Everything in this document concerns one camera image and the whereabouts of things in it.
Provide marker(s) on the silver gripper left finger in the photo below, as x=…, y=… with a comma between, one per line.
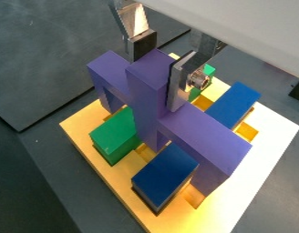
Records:
x=138, y=35

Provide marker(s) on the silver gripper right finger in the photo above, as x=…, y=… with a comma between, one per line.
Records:
x=190, y=72

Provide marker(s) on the purple comb-shaped block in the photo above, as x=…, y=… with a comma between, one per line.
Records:
x=217, y=148

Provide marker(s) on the yellow slotted board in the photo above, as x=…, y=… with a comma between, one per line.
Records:
x=217, y=215

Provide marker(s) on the green long block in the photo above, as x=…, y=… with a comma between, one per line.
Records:
x=115, y=133

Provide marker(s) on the blue long block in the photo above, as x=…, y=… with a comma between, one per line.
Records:
x=173, y=167

